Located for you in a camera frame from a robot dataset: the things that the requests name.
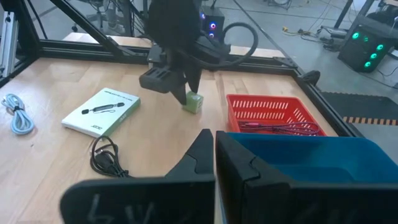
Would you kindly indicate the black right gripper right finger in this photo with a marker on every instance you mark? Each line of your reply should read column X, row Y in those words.
column 264, row 199

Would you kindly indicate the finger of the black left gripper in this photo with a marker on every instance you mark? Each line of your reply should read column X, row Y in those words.
column 179, row 84
column 194, row 77

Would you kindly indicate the red slotted plastic basket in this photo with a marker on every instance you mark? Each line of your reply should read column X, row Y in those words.
column 230, row 118

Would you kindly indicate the white product box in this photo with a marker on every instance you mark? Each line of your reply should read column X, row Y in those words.
column 93, row 124

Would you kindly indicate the computer tower with green lights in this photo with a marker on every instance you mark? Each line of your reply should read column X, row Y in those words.
column 357, row 53

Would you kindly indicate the silver aluminium post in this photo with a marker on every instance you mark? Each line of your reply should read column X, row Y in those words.
column 7, row 43

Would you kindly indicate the blue plastic bin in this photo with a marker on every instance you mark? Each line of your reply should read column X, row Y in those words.
column 311, row 155

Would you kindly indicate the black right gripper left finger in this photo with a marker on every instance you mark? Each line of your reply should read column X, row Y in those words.
column 174, row 193

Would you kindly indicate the computer tower with pink lights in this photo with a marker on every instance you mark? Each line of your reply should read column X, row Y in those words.
column 217, row 18

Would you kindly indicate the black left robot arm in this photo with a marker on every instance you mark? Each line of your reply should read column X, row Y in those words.
column 174, row 21

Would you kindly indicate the black hazard-striped floor mat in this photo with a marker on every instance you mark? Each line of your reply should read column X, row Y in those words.
column 367, row 105

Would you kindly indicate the small green cube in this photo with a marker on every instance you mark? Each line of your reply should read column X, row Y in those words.
column 196, row 105

